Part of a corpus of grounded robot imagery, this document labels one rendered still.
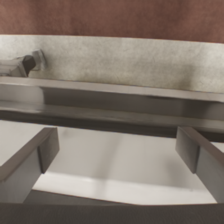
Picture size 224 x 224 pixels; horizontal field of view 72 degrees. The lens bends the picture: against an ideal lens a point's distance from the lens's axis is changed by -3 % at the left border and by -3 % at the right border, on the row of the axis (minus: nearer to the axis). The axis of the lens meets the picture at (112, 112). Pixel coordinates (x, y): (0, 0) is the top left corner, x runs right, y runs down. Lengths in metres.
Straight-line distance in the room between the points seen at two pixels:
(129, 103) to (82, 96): 0.20
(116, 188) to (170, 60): 0.89
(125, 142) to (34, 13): 0.94
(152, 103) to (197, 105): 0.18
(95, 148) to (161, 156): 0.07
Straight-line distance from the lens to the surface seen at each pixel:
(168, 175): 0.17
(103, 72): 1.02
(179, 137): 0.17
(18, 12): 1.10
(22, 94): 0.80
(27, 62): 1.05
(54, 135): 0.16
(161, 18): 0.92
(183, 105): 0.69
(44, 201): 0.21
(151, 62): 0.98
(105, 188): 0.17
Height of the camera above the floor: 0.91
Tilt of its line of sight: 50 degrees down
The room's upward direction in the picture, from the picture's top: 169 degrees counter-clockwise
